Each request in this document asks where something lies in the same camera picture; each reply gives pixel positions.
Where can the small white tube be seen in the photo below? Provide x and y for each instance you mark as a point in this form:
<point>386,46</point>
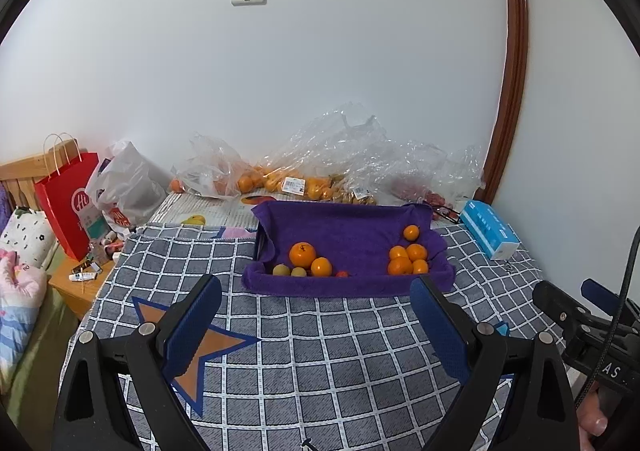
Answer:
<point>84,276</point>

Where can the purple towel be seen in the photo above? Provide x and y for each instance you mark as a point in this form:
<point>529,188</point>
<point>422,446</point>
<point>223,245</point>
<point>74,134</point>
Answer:
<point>350,231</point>

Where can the blue tissue pack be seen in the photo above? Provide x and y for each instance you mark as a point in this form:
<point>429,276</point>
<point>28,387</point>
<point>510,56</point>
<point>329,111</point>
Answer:
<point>487,228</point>

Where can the printed white mat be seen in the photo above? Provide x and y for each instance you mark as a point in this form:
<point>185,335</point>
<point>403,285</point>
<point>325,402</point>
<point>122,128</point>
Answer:
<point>215,213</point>

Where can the large orange with dark mark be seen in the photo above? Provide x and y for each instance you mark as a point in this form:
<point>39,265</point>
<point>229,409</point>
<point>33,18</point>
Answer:
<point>302,255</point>

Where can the person's right hand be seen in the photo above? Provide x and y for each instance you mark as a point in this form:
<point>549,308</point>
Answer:
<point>595,423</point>

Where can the pink blue striped quilt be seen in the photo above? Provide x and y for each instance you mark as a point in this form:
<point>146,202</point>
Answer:
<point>17,301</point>

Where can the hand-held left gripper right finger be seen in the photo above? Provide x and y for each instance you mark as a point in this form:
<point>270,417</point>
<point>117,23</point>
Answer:
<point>442,326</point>

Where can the grey checked blanket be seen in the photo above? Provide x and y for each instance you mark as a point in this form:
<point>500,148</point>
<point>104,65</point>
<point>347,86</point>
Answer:
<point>310,361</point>

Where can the red paper bag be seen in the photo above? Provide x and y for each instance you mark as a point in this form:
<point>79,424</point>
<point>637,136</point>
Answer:
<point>60,201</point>

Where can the clear bag of red fruit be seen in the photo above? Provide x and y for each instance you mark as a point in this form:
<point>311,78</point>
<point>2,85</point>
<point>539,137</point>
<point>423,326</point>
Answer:
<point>430,171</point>

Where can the small metal keyring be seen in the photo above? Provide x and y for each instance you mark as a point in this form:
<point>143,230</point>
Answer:
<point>506,265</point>

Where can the purple fluffy cloth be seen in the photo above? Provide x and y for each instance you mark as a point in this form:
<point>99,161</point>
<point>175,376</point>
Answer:
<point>4,203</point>

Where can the green bed sheet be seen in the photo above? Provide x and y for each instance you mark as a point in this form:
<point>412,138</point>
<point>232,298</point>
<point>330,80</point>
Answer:
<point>37,351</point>

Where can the eyeglasses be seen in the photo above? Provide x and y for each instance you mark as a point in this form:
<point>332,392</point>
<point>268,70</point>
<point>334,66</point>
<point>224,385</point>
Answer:
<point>445,212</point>

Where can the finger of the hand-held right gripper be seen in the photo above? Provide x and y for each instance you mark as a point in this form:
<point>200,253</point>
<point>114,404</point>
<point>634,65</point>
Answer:
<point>600,290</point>
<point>557,303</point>

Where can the green plum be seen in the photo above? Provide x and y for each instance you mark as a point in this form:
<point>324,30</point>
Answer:
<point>298,272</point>
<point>280,270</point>

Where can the white flower print pillow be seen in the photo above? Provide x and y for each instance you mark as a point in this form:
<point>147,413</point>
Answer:
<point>27,233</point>

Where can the teal white carton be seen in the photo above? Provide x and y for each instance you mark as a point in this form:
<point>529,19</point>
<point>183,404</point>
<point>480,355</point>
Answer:
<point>98,226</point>

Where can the white plastic bag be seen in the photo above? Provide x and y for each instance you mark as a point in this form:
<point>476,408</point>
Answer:
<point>130,178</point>

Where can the labelled clear bag of oranges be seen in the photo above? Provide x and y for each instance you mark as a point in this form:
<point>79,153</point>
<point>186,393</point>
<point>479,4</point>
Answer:
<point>300,166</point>

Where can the wooden nightstand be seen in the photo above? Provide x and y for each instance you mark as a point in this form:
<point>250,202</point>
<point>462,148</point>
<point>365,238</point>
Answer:
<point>75,291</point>

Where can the clear bag of yellow fruit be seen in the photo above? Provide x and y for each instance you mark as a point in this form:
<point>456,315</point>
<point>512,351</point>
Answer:
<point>357,193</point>

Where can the brown wooden door frame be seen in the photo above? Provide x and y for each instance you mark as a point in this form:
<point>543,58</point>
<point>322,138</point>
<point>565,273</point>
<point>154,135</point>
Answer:
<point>515,61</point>

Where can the clear plastic bag of oranges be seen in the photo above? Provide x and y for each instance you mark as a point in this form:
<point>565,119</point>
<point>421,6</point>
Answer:
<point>212,166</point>

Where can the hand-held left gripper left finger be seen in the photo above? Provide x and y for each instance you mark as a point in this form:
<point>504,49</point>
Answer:
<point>190,326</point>

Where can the wooden headboard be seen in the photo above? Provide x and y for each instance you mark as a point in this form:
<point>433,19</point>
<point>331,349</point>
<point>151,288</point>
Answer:
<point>20,173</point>

